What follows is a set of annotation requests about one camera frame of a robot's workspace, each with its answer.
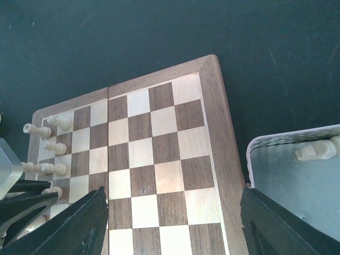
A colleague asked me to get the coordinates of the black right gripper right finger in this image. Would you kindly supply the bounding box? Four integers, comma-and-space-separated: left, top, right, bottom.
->
240, 188, 339, 254

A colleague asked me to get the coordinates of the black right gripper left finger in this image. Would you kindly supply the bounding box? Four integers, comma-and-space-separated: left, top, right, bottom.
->
1, 186, 108, 254

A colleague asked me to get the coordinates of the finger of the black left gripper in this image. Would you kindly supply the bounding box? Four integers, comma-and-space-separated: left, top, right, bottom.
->
1, 192, 58, 246
8, 180, 51, 194

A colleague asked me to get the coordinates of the light chess pawn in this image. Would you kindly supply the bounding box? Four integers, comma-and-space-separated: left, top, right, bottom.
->
47, 116, 71, 131
43, 141, 67, 155

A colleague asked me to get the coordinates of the light chess piece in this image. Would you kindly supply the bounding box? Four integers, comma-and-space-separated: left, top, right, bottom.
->
41, 163, 67, 176
295, 140, 337, 161
41, 186, 63, 199
21, 162, 43, 174
23, 123, 52, 139

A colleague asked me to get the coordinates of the light chess piece on board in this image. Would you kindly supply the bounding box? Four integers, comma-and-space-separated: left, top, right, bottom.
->
21, 162, 43, 174
41, 186, 63, 199
41, 163, 67, 176

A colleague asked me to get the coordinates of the light chess piece in tray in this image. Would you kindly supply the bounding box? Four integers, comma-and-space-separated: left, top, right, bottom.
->
295, 140, 337, 161

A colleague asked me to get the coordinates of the wooden chess board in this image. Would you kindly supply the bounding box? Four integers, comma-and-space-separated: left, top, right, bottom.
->
27, 55, 248, 254

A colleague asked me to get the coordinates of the pink metal tray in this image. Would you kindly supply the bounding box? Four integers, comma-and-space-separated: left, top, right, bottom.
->
246, 124, 339, 240

